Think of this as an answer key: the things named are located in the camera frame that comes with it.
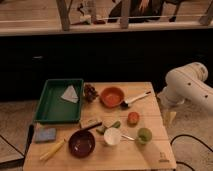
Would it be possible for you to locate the green plastic tray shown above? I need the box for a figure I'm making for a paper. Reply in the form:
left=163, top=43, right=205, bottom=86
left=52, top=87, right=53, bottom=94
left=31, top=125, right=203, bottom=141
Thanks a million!
left=34, top=79, right=83, bottom=124

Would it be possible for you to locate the orange bowl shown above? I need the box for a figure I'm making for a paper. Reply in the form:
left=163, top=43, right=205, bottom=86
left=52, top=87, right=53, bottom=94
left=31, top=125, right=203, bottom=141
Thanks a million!
left=100, top=87, right=124, bottom=108

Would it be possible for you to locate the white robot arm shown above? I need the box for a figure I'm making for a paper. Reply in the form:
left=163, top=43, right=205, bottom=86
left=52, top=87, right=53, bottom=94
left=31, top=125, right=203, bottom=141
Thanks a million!
left=157, top=62, right=213, bottom=127

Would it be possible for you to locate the green vegetable piece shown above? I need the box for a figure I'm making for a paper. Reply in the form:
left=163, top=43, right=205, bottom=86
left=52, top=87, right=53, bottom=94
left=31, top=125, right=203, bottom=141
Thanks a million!
left=96, top=121, right=121, bottom=135

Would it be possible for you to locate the wooden block eraser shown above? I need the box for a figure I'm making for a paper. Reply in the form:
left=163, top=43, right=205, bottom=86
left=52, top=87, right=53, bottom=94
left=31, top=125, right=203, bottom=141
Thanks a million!
left=80, top=118, right=102, bottom=130

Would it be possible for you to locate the green cup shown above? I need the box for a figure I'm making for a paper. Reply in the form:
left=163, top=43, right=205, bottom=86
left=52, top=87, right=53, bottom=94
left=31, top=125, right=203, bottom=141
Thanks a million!
left=137, top=128, right=152, bottom=145

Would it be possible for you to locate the brown grape bunch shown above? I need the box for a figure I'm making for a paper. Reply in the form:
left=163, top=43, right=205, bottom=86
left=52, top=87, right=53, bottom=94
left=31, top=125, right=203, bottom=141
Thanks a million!
left=84, top=84, right=98, bottom=102

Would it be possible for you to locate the blue sponge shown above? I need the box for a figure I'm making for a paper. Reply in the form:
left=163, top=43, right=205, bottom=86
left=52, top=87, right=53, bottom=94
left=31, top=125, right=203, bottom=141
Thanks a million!
left=34, top=128, right=56, bottom=143

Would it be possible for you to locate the grey folded cloth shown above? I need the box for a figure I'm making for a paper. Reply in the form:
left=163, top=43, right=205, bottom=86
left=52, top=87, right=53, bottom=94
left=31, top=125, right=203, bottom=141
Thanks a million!
left=61, top=85, right=79, bottom=103

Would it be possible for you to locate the black cable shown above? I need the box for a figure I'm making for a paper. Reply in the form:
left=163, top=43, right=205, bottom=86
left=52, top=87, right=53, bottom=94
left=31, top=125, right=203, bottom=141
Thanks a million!
left=170, top=133, right=213, bottom=171

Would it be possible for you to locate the purple bowl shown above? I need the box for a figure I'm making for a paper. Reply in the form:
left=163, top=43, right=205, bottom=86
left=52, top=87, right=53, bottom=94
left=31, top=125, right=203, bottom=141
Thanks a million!
left=68, top=130, right=95, bottom=158

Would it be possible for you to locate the white measuring cup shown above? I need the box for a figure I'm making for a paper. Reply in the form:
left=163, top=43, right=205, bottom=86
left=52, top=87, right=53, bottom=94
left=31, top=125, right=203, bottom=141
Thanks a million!
left=103, top=127, right=134, bottom=146

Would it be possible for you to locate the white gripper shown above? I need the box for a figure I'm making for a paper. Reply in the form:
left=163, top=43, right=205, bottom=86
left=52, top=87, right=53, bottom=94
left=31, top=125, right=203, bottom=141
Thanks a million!
left=157, top=87, right=185, bottom=127

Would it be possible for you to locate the yellow banana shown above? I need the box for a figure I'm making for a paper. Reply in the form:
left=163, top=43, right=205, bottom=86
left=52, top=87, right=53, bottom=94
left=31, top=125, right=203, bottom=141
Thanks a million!
left=39, top=139, right=66, bottom=161

